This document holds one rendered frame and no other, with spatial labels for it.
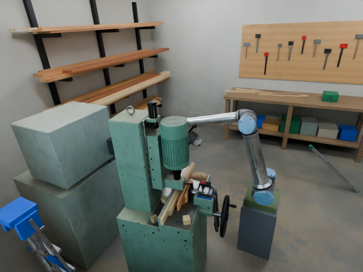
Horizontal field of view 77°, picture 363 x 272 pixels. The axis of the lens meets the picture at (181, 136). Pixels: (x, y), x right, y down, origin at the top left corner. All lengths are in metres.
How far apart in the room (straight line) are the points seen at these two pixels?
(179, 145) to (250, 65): 3.35
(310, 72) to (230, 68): 1.36
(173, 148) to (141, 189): 0.43
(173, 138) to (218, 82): 3.52
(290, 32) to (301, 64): 0.56
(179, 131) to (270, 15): 3.41
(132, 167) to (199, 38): 3.62
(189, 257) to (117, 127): 1.02
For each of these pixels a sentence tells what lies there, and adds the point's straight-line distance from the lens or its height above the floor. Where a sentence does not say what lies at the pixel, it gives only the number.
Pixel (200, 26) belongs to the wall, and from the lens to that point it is 4.79.
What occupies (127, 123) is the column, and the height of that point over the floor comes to 1.51.
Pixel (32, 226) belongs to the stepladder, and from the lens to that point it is 1.62.
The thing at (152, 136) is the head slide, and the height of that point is 1.42.
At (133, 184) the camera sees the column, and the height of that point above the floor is 1.05.
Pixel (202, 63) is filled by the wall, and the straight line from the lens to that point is 4.84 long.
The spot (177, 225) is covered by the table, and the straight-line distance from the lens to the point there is 1.55.
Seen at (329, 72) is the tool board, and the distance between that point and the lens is 4.51.
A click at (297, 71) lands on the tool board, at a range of 4.49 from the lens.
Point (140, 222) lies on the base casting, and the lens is 1.75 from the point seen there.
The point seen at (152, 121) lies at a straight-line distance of 1.42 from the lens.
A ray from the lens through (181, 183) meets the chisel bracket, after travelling 1.60.
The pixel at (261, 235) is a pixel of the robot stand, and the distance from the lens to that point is 2.36.
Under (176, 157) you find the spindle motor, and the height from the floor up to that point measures 1.29.
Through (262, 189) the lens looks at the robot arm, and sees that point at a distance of 1.89.
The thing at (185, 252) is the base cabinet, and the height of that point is 0.62.
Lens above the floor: 2.05
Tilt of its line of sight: 27 degrees down
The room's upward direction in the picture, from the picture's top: 3 degrees counter-clockwise
